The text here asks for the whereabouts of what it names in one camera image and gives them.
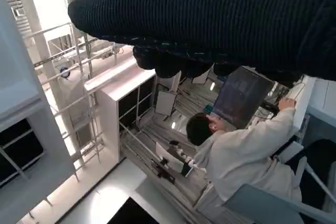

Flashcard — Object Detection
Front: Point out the black knitted gloved right hand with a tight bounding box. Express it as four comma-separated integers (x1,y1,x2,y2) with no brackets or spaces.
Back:
67,0,336,82

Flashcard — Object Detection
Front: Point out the dark computer monitor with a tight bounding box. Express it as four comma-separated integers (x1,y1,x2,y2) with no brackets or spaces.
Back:
212,66,275,129

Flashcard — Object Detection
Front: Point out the white flat panel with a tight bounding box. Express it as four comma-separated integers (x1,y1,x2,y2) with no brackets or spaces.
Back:
154,90,178,116

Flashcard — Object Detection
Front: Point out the white desk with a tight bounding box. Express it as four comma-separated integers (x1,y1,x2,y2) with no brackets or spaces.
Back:
288,76,317,133

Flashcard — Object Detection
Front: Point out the white shelf unit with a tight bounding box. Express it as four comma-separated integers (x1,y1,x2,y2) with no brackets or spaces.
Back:
83,57,158,168

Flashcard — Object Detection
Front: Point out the person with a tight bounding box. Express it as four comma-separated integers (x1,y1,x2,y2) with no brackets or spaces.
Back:
185,97,303,222

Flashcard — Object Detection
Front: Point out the black and white stand device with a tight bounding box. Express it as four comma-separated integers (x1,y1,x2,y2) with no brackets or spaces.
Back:
151,140,196,183

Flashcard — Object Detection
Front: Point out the tall white cabinet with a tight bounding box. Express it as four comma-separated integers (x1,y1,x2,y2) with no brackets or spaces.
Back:
0,0,77,209

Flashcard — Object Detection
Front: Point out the white metal frame rack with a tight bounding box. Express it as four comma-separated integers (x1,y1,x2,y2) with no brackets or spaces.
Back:
33,22,119,183

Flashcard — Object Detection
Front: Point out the grey chair with white frame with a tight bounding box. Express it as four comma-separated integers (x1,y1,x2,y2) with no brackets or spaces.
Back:
224,140,336,224

